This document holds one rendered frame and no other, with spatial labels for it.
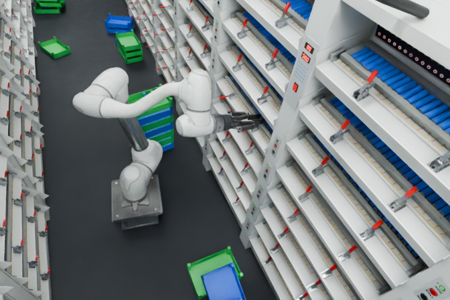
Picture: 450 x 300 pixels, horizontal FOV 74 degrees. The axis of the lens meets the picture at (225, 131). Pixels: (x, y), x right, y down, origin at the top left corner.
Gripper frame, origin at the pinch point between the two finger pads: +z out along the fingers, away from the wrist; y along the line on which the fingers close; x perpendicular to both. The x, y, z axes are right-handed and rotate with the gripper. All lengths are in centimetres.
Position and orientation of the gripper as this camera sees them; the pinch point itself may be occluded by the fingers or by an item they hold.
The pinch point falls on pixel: (256, 119)
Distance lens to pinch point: 148.2
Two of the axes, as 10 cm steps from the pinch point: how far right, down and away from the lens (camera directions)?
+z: 8.6, -1.0, 4.9
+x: 2.8, -7.2, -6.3
